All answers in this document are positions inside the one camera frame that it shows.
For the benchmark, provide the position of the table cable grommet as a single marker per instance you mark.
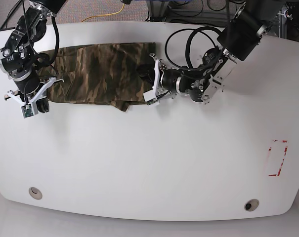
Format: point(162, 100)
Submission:
point(251, 205)
point(35, 193)

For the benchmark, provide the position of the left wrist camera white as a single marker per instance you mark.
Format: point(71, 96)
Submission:
point(150, 98)

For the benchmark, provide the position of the aluminium frame rail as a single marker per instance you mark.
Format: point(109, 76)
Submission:
point(281, 23)

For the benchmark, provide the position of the camouflage t-shirt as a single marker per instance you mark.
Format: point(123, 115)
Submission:
point(102, 74)

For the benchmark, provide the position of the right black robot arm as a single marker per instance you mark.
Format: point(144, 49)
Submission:
point(32, 72)

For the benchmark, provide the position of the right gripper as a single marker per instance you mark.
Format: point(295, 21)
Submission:
point(32, 88)

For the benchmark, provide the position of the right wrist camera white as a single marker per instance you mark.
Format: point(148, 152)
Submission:
point(29, 110)

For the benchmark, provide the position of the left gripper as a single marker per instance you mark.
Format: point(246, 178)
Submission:
point(165, 82)

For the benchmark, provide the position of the red tape rectangle marking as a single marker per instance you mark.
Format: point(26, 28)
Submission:
point(276, 157)

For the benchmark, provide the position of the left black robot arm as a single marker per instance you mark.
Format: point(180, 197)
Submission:
point(252, 21)

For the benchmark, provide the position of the right table cable grommet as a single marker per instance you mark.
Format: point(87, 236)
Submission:
point(251, 205)

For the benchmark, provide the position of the left table cable grommet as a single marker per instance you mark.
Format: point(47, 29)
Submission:
point(35, 193)

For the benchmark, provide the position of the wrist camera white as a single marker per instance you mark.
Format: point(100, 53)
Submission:
point(150, 98)
point(29, 110)

